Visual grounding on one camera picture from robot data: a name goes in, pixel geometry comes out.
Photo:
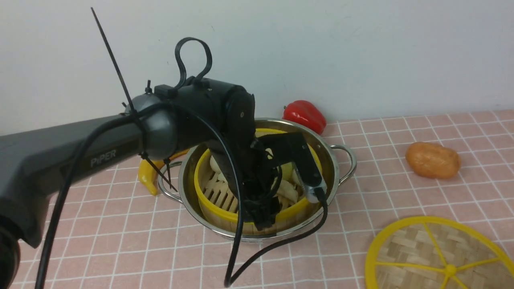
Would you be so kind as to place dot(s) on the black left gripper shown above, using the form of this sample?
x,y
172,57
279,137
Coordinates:
x,y
252,173

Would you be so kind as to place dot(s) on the yellow bamboo steamer basket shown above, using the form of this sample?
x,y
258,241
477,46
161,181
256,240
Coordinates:
x,y
220,206

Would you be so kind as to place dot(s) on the yellow woven steamer lid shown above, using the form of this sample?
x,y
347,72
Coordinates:
x,y
429,252

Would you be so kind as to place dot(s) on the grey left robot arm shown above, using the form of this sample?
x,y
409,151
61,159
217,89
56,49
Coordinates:
x,y
39,163

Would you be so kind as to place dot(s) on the stainless steel pot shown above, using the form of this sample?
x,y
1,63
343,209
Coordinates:
x,y
336,163

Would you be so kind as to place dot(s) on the white dumpling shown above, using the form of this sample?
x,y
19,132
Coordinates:
x,y
287,191

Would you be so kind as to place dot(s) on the pale round bun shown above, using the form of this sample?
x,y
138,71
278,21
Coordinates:
x,y
214,166

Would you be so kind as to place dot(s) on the red bell pepper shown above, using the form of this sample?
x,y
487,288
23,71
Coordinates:
x,y
306,114

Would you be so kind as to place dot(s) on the yellow plastic banana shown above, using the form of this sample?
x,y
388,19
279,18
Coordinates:
x,y
147,172

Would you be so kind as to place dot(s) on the pink checkered tablecloth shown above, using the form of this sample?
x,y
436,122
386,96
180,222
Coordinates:
x,y
115,235

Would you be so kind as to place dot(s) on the brown potato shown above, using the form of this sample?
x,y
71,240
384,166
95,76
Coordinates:
x,y
433,161

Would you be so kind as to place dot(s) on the black cable tie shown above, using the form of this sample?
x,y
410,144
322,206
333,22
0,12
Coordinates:
x,y
116,72

